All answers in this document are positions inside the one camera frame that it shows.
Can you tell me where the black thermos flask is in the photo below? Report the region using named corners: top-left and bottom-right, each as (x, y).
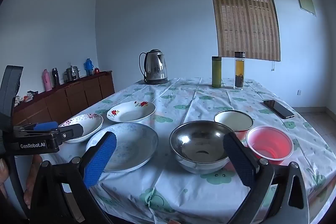
top-left (51, 68), bottom-right (60, 87)

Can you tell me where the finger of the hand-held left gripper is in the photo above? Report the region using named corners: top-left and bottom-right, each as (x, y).
top-left (56, 123), bottom-right (84, 145)
top-left (13, 122), bottom-right (59, 136)

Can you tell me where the brown wooden sideboard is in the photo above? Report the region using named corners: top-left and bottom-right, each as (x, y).
top-left (12, 70), bottom-right (115, 132)

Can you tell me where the white plate with purple flowers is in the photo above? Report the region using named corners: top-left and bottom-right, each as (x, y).
top-left (58, 113), bottom-right (104, 144)

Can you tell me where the steel cooking pot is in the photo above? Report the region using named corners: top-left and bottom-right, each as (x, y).
top-left (64, 65), bottom-right (80, 83)

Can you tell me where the white enamel bowl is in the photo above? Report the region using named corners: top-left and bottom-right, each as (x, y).
top-left (214, 110), bottom-right (254, 140)

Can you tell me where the cloud-print tablecloth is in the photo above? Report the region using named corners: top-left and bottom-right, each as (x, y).
top-left (42, 77), bottom-right (336, 224)

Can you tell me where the pile of small trinkets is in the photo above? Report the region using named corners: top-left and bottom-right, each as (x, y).
top-left (15, 90), bottom-right (39, 105)

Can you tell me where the green thermos flask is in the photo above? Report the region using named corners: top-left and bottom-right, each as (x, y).
top-left (211, 56), bottom-right (223, 88)

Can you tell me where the red plastic bowl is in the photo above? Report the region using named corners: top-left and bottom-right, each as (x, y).
top-left (246, 126), bottom-right (294, 165)

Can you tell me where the white plate with red flowers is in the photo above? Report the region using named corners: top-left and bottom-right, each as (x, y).
top-left (107, 101), bottom-right (156, 123)

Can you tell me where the pink thermos flask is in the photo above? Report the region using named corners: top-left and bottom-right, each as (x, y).
top-left (43, 69), bottom-right (53, 91)

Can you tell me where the black smartphone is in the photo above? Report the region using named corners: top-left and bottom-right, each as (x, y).
top-left (263, 100), bottom-right (295, 119)

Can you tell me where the stainless steel bowl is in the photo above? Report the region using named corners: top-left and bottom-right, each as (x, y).
top-left (169, 121), bottom-right (237, 174)

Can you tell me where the glass tea bottle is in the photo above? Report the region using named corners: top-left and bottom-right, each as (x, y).
top-left (234, 51), bottom-right (246, 90)

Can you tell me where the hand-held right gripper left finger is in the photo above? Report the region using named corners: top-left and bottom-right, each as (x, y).
top-left (29, 131), bottom-right (117, 224)

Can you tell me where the blue thermos jug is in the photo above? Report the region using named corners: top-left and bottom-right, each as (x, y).
top-left (84, 58), bottom-right (95, 76)

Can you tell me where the stainless steel electric kettle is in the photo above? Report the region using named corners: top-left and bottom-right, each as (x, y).
top-left (139, 49), bottom-right (169, 85)

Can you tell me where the white plate with blue pattern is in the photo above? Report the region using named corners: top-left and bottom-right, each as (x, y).
top-left (86, 123), bottom-right (159, 173)

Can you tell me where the bamboo window blind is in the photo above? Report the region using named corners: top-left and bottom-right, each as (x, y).
top-left (209, 0), bottom-right (281, 61)

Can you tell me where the person's left hand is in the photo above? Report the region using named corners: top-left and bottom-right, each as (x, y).
top-left (0, 154), bottom-right (44, 210)

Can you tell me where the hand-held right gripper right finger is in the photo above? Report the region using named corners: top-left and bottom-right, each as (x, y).
top-left (223, 132), bottom-right (310, 224)

